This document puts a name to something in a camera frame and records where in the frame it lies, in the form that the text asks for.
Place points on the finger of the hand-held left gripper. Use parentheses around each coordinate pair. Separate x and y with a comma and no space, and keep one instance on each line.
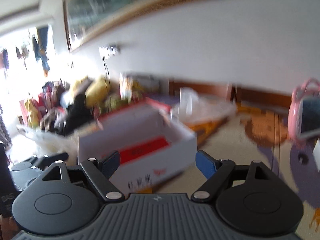
(50,158)

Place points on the white shoe box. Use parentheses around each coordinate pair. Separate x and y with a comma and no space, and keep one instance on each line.
(140,130)

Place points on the filled white plastic bag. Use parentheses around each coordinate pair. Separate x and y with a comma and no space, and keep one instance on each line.
(50,140)

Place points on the wooden headboard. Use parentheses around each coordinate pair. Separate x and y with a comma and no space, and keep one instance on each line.
(207,87)

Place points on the red shopping bag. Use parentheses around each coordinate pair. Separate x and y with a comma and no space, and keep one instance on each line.
(145,150)

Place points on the pink bear tablet toy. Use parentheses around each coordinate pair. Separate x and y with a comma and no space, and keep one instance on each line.
(295,115)

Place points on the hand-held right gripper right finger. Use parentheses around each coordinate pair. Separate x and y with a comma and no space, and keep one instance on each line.
(206,163)

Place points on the red-rimmed white box lid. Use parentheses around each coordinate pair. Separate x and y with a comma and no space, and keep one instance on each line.
(162,106)

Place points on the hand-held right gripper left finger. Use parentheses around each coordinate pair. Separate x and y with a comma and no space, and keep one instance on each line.
(111,162)

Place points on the gold framed landscape painting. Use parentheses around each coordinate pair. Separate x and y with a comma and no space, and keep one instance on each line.
(125,7)

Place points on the yellow pillow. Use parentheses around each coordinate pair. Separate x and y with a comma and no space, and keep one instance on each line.
(97,88)
(77,87)

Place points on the wall socket with black charger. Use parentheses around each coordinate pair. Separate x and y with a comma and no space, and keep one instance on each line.
(108,51)

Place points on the black garment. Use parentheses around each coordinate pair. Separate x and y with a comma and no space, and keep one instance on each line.
(77,112)

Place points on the small white carton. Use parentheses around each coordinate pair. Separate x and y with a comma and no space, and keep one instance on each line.
(317,147)

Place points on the blue hanging garment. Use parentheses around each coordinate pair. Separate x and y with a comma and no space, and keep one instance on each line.
(43,52)

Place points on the clear plastic bag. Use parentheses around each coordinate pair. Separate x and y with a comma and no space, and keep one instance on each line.
(200,107)

